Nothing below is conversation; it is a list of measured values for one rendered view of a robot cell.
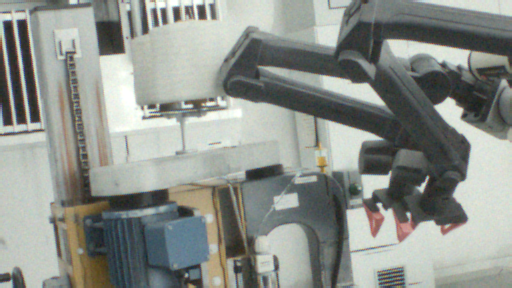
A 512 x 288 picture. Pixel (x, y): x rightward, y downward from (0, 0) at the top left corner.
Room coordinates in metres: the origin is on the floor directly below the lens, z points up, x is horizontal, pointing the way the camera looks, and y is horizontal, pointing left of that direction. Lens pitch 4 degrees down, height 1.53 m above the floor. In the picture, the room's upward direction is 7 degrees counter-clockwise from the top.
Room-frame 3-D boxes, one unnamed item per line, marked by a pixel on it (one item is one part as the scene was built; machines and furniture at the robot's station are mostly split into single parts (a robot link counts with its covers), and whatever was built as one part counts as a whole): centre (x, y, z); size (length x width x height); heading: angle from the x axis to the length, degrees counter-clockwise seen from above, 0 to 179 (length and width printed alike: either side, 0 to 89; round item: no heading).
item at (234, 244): (2.50, 0.24, 1.26); 0.22 x 0.05 x 0.16; 21
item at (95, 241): (2.27, 0.43, 1.27); 0.12 x 0.09 x 0.09; 111
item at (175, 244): (2.13, 0.29, 1.25); 0.10 x 0.08 x 0.12; 136
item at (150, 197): (2.21, 0.37, 1.35); 0.12 x 0.12 x 0.04
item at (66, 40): (2.34, 0.49, 1.68); 0.05 x 0.03 x 0.06; 111
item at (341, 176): (2.54, -0.06, 1.29); 0.08 x 0.05 x 0.09; 21
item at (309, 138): (6.40, 0.04, 1.34); 0.24 x 0.04 x 0.32; 21
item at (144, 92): (2.51, 0.32, 1.61); 0.15 x 0.14 x 0.17; 21
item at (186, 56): (2.27, 0.23, 1.61); 0.17 x 0.17 x 0.17
